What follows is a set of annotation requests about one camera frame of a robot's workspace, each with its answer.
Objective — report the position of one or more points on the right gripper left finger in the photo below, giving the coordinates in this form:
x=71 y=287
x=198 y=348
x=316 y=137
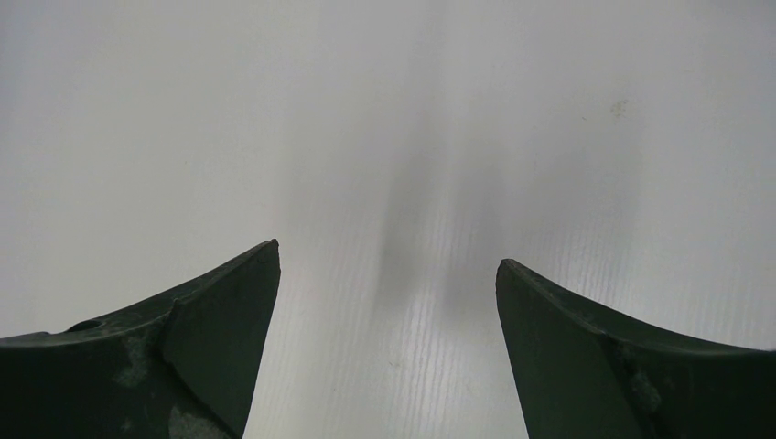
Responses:
x=179 y=364

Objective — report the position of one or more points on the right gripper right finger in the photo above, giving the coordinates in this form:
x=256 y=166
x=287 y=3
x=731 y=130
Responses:
x=585 y=370

